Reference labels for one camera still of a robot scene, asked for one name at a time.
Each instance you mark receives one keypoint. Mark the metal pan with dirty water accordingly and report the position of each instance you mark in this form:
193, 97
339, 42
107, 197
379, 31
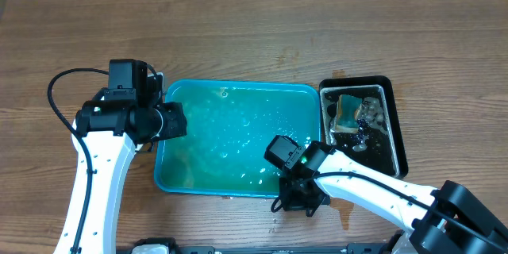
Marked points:
373, 145

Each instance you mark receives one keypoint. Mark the green yellow sponge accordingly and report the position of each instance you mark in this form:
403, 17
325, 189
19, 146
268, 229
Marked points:
348, 109

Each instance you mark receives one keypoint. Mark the black outer tray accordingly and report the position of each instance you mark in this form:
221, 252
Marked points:
385, 83

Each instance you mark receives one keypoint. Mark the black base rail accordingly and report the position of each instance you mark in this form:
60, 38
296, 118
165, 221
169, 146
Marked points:
168, 245

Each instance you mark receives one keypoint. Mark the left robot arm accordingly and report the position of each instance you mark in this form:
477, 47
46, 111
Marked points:
107, 135

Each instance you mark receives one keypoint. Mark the teal plastic tray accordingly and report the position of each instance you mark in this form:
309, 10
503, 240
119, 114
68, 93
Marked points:
229, 126

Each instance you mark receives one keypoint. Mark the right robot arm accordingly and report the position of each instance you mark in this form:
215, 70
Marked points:
449, 219

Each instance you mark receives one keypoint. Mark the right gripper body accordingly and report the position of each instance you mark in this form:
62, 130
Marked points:
302, 199

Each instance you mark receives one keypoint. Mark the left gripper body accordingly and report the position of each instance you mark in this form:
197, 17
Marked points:
173, 122

